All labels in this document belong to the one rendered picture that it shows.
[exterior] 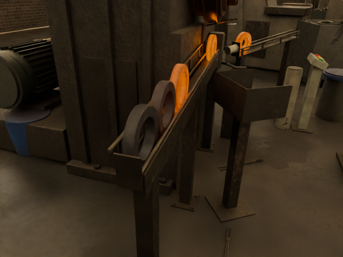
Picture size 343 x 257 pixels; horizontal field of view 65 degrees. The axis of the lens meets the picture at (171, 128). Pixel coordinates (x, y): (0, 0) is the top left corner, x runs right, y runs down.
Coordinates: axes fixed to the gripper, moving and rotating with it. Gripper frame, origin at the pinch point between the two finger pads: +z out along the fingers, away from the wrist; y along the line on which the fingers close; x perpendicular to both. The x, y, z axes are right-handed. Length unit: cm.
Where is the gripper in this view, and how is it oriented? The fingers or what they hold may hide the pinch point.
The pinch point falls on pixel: (332, 44)
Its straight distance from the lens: 237.7
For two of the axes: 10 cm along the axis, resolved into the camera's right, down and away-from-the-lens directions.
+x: 8.9, 4.5, -0.9
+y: -3.0, 4.2, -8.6
